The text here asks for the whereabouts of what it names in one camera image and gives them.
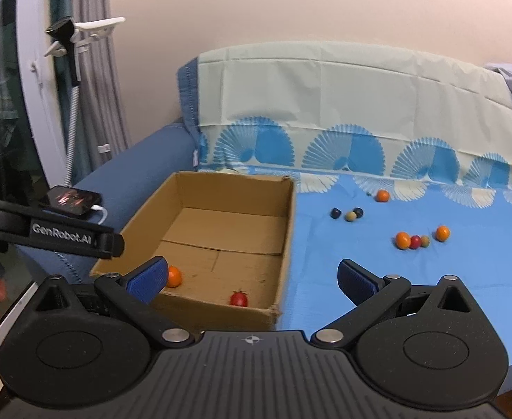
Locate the black smartphone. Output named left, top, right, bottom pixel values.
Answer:
left=38, top=185, right=104, bottom=219

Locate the fan-patterned blue sheet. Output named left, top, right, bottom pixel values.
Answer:
left=196, top=40, right=512, bottom=396

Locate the grey braided cable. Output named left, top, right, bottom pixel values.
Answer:
left=45, top=16, right=82, bottom=188

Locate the white charging cable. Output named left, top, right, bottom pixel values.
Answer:
left=89, top=204, right=109, bottom=228

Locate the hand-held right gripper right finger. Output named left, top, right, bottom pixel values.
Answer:
left=310, top=259, right=479, bottom=350

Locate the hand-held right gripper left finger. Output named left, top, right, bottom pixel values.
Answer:
left=33, top=257, right=195, bottom=350

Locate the white door frame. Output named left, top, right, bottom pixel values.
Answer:
left=15, top=0, right=74, bottom=193

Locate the teal curtain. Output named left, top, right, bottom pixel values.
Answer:
left=47, top=0, right=74, bottom=97

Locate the white plastic bracket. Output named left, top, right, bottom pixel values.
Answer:
left=43, top=16, right=126, bottom=57

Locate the brown cardboard box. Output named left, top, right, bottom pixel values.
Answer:
left=89, top=171, right=298, bottom=331

